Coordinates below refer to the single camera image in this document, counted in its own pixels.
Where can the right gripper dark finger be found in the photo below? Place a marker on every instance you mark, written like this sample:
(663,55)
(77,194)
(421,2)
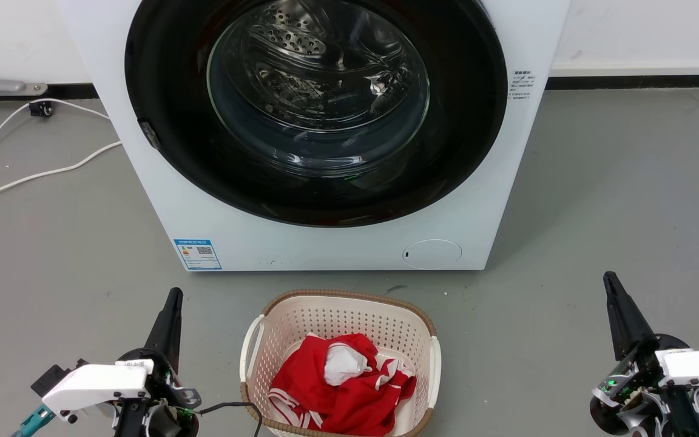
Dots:
(625,321)

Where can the steel washer drum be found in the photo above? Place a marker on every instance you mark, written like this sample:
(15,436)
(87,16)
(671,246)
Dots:
(301,42)

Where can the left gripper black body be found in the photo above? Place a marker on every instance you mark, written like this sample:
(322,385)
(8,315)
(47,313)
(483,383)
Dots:
(164,388)

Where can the red white-striped garment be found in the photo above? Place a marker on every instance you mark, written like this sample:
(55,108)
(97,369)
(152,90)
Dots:
(307,388)

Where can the round white filter cover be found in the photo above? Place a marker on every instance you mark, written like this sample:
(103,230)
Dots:
(432,254)

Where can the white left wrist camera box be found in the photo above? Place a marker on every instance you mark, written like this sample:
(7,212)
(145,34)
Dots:
(94,383)

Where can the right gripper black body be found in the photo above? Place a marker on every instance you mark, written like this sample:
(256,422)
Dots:
(634,388)

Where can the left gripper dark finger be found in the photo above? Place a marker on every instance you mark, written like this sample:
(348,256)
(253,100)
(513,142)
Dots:
(168,331)

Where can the cream perforated laundry basket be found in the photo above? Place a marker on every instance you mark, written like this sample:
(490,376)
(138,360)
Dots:
(349,312)

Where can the white front-load washing machine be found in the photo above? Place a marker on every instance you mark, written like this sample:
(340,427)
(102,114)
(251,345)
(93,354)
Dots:
(325,249)

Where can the round black washer door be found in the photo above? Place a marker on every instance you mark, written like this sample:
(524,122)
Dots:
(170,91)

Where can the blue energy label sticker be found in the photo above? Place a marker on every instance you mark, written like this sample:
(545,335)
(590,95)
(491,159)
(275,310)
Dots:
(198,254)

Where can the white crumpled cloth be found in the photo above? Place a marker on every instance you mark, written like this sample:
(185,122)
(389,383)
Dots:
(342,364)

